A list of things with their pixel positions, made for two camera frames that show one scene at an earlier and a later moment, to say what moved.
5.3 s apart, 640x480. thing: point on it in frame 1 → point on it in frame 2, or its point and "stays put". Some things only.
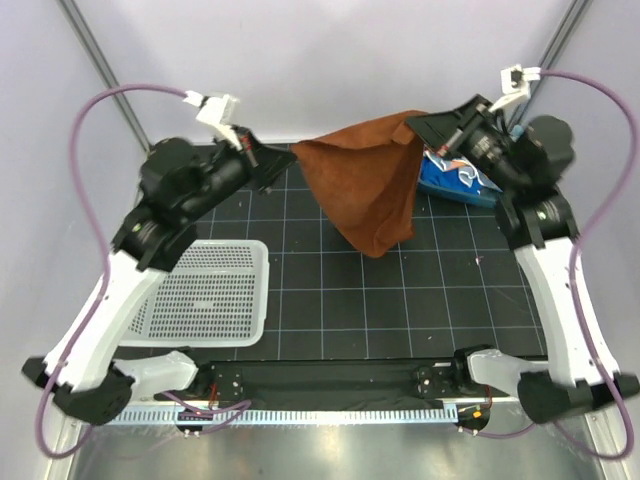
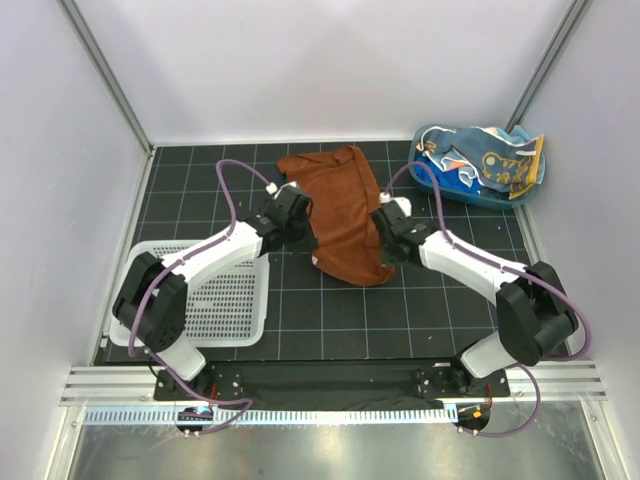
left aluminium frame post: (80, 27) stays put
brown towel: (368, 173) → (344, 199)
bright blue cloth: (430, 172) stays put
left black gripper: (266, 164) → (307, 242)
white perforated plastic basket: (215, 296) stays put
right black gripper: (451, 131) → (384, 251)
